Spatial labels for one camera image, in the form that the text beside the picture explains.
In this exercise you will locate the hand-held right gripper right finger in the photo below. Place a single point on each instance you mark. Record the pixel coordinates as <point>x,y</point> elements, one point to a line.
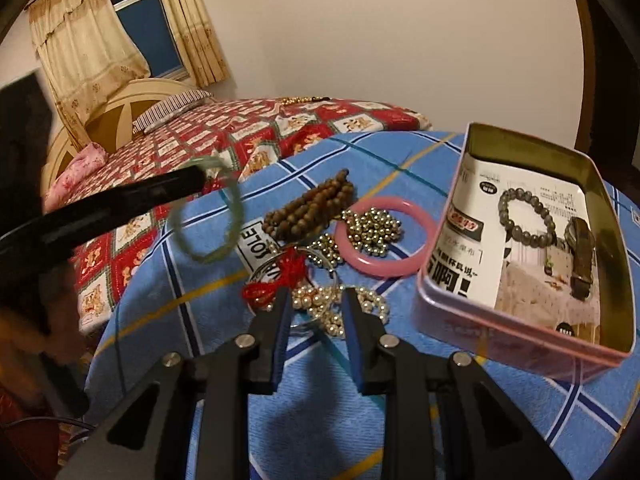
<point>354,340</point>

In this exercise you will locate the blue plaid cloth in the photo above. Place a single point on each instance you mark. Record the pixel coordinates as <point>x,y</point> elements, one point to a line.
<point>400,170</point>

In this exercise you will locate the wide beige floral curtain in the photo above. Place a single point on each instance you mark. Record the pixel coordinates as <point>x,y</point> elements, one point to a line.
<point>80,35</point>

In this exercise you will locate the pink tin box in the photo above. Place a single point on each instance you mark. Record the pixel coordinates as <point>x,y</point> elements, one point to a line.
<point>480,330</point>

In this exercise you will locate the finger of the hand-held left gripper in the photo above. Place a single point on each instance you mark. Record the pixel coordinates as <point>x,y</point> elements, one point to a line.
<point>125,200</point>

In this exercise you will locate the pink pillow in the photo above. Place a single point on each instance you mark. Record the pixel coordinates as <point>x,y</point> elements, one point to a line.
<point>75,170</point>

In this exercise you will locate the wooden door frame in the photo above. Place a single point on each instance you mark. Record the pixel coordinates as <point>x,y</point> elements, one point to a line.
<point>582,85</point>

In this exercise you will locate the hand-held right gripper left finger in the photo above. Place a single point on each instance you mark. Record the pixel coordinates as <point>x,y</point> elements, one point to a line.
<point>281,340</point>

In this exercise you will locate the striped pillow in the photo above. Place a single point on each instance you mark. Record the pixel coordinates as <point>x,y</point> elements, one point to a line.
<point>170,107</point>

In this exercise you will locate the red cloth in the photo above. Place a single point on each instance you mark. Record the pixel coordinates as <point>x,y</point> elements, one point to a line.
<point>25,455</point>

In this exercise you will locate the window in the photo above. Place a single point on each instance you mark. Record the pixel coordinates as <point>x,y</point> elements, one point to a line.
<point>150,30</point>

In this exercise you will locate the printed paper leaflet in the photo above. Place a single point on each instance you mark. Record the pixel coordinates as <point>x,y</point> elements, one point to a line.
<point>530,285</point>

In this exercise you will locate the red printed bedspread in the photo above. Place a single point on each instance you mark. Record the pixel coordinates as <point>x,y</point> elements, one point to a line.
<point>280,130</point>

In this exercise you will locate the narrow beige floral curtain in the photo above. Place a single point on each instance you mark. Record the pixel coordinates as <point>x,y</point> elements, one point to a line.
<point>195,25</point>

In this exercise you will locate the pink bangle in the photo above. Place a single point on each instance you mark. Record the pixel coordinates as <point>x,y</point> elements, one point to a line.
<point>380,268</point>

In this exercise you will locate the thin silver bangle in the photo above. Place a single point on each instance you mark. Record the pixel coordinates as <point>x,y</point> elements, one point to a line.
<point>300,328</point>

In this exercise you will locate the green bangle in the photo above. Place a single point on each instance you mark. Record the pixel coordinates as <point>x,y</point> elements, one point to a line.
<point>205,258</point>

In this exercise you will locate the cream wooden headboard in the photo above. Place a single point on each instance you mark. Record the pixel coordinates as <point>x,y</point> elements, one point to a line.
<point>115,115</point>

